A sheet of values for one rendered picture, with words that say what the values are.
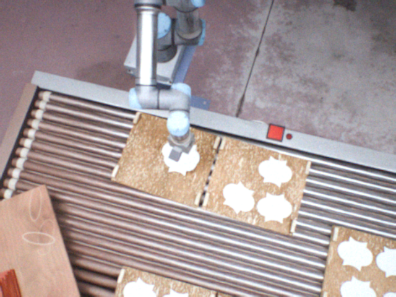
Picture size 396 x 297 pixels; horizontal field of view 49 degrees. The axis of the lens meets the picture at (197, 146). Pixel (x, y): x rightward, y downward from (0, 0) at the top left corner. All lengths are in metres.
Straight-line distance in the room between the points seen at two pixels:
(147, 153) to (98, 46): 1.54
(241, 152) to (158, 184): 0.40
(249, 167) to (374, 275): 0.68
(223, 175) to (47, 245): 0.80
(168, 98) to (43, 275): 0.89
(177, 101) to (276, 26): 1.94
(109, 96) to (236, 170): 0.71
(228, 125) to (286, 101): 1.13
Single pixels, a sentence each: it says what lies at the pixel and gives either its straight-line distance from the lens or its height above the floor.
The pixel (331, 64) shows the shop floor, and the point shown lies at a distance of 3.30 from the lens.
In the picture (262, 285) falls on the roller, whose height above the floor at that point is 0.92.
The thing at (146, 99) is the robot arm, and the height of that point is 1.42.
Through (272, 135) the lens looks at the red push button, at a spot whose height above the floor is 0.93.
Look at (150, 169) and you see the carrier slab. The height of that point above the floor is 0.94.
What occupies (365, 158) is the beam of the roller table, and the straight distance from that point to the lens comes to 2.11.
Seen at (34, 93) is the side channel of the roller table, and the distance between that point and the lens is 2.23.
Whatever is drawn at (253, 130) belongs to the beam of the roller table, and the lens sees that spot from 2.03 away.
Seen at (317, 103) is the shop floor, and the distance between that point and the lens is 3.15.
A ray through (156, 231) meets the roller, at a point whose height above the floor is 0.92.
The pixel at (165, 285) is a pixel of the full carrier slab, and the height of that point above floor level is 0.94.
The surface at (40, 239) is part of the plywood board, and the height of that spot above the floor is 1.04.
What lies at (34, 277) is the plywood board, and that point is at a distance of 1.93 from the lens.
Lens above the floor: 2.83
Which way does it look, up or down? 73 degrees down
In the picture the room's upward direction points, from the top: 6 degrees counter-clockwise
